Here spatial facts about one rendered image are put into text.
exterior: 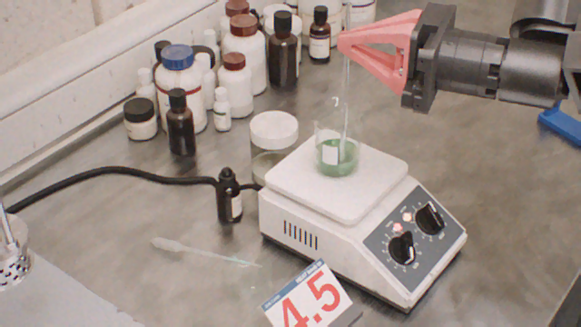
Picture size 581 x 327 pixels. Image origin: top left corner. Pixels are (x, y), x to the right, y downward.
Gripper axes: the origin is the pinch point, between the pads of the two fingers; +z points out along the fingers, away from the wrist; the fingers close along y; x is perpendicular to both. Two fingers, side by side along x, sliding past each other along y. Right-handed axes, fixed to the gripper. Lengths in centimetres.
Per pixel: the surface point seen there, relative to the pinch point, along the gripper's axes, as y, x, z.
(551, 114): -32.8, 24.7, -20.1
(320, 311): 12.2, 24.1, -1.8
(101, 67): -11.6, 16.7, 37.5
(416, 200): -2.6, 19.5, -7.7
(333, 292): 9.7, 23.7, -2.4
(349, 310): 10.2, 25.1, -4.3
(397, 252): 5.3, 20.3, -7.7
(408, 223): 0.9, 20.0, -7.7
